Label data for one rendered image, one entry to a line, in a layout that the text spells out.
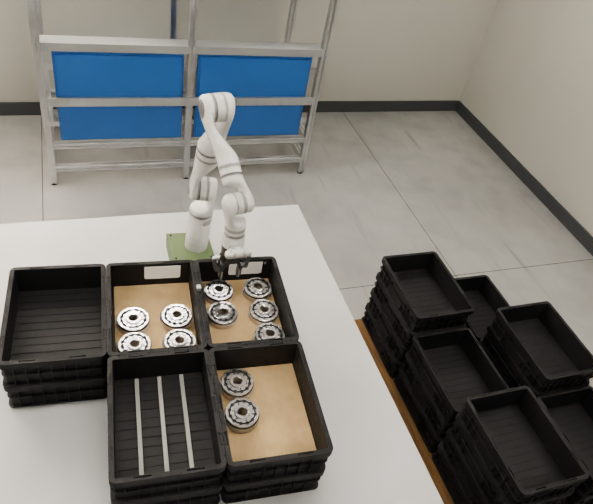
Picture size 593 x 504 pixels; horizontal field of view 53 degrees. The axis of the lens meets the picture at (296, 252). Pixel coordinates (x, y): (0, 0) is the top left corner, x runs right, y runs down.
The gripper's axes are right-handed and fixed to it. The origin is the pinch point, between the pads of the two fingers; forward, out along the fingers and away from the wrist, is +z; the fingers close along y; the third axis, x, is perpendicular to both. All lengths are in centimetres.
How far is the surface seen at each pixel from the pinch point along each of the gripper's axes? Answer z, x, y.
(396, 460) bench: 24, 70, -38
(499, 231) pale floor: 93, -95, -232
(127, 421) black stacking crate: 11, 43, 42
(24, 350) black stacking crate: 11, 10, 68
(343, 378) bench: 24, 36, -34
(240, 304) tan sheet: 10.7, 5.6, -3.5
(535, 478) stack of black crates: 45, 82, -98
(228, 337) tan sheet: 10.8, 19.3, 4.7
